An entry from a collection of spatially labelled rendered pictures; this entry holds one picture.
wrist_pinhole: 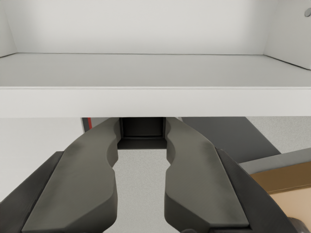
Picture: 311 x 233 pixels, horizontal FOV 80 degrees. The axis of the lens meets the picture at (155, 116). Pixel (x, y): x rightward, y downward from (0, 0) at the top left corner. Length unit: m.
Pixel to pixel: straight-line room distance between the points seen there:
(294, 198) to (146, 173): 1.13
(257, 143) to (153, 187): 1.11
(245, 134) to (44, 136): 0.49
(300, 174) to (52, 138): 0.43
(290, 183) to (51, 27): 0.41
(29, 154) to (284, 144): 1.49
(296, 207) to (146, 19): 0.40
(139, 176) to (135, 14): 1.35
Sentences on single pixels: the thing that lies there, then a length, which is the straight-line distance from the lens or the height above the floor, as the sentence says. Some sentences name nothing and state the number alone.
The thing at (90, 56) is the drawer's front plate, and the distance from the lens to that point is 0.18.
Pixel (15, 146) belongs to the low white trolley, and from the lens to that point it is 0.39.
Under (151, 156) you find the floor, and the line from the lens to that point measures 1.34.
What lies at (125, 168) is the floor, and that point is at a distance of 1.41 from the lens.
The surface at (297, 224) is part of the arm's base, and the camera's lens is 0.47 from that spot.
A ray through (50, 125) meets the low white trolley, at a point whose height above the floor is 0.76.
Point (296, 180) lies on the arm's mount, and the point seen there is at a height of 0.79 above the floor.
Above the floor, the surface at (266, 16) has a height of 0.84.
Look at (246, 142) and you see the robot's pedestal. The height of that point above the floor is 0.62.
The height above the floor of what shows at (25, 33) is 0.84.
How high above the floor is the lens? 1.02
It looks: 62 degrees down
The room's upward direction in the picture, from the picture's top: 175 degrees clockwise
